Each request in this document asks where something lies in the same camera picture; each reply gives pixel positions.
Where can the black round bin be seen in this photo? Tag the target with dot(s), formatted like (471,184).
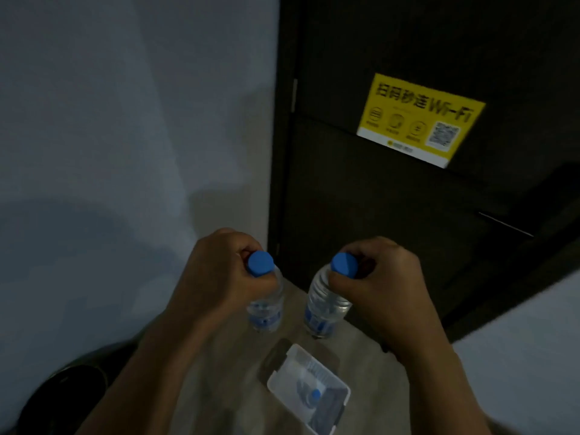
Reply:
(68,394)

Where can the person's left forearm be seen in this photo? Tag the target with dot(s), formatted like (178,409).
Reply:
(149,380)

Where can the yellow sticker sign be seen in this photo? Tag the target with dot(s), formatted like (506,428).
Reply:
(417,117)

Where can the dark wooden door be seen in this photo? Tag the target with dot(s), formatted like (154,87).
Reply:
(385,212)

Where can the person's left thumb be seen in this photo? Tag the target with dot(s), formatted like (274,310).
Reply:
(263,286)

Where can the person's right forearm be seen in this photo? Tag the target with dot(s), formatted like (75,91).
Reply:
(444,398)

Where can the person's left hand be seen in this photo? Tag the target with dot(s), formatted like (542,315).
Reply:
(213,276)

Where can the person's right thumb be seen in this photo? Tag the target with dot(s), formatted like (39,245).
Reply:
(340,286)

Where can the small water bottle blue cap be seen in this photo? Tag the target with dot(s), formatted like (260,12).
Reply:
(310,394)

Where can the person's right hand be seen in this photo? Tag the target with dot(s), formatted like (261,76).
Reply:
(394,298)

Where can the white plastic basket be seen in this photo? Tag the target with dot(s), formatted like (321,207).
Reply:
(290,380)

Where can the clear water bottle blue cap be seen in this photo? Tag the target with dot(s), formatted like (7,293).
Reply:
(260,263)
(322,308)

